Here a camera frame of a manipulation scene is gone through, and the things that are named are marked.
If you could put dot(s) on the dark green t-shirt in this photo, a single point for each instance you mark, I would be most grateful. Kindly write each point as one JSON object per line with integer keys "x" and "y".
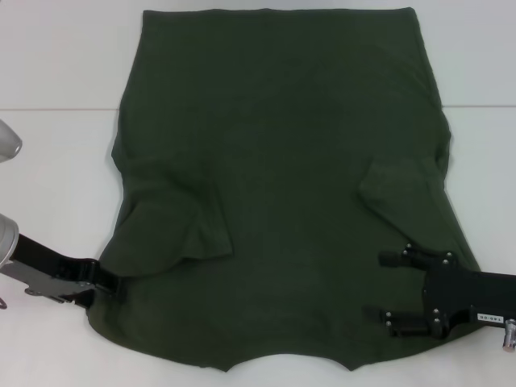
{"x": 282, "y": 161}

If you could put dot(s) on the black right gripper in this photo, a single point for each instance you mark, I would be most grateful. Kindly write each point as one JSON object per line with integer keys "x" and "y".
{"x": 455, "y": 294}

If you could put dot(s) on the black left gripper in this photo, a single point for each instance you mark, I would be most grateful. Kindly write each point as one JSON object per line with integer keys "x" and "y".
{"x": 38, "y": 256}

